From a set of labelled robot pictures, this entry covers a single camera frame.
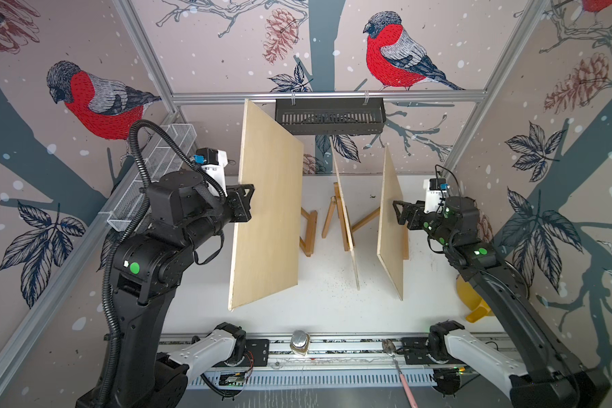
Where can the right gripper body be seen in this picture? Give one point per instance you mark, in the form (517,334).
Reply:
(422,220)

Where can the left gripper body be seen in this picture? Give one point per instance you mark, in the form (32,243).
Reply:
(233,206)

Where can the plywood board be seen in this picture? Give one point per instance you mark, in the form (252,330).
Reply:
(265,253)
(391,235)
(346,224)

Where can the wooden easel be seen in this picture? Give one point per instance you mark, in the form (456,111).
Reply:
(337,207)
(370,217)
(307,244)

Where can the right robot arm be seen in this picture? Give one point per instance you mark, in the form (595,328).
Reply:
(547,374)

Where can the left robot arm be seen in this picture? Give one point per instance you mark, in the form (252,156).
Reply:
(143,274)

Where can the black hanging basket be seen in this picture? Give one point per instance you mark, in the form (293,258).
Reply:
(324,116)

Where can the green circuit board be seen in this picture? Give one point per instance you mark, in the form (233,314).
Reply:
(233,380)

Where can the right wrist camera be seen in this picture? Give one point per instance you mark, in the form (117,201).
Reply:
(436,189)

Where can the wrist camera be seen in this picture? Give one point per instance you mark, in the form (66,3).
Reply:
(436,189)
(213,162)

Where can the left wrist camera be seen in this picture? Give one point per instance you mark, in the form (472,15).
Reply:
(213,162)

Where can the white wire mesh basket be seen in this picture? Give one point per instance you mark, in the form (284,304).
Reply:
(159,159)

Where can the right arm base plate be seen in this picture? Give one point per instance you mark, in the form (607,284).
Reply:
(416,352)

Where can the pink handled spoon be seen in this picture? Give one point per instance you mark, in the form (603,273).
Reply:
(389,349)

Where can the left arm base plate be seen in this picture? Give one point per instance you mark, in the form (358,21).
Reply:
(256,354)

